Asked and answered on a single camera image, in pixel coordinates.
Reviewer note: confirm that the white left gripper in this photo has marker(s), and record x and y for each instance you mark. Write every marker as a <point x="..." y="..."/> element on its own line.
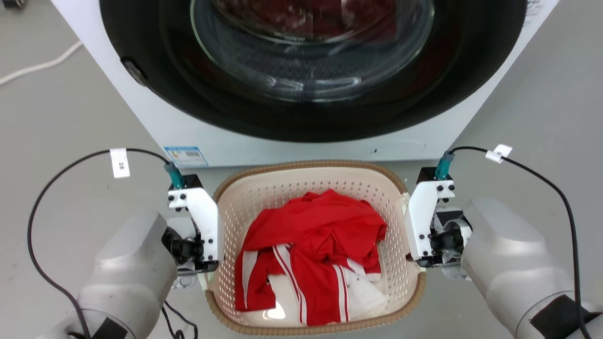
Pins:
<point x="205" y="221"/>

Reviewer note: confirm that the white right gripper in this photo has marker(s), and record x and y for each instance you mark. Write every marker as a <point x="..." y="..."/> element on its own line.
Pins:
<point x="421" y="221"/>

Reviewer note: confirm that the beige perforated laundry basket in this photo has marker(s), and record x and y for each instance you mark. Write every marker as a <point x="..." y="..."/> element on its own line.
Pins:
<point x="264" y="193"/>

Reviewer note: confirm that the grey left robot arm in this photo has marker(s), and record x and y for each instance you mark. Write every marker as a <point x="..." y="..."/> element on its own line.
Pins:
<point x="127" y="278"/>

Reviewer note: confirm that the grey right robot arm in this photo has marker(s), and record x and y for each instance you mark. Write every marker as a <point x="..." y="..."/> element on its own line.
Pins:
<point x="509" y="254"/>

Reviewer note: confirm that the red laundry inside drum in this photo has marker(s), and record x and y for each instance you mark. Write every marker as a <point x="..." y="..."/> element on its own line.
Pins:
<point x="306" y="19"/>

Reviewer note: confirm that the blue energy label sticker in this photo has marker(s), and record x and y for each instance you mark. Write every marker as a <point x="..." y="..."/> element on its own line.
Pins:
<point x="186" y="156"/>

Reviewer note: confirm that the red and white garment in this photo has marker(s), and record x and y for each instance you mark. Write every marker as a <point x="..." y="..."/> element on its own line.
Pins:
<point x="325" y="235"/>

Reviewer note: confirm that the white front-load washing machine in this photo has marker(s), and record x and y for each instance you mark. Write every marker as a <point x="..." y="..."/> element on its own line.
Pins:
<point x="301" y="149"/>

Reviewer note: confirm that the black round washer door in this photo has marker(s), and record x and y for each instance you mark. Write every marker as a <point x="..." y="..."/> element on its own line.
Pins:
<point x="141" y="42"/>

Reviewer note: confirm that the dark grey object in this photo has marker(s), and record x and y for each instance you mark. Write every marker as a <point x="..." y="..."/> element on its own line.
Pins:
<point x="13" y="3"/>

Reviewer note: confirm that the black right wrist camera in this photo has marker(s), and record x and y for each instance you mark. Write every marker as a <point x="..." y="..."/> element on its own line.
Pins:
<point x="435" y="173"/>

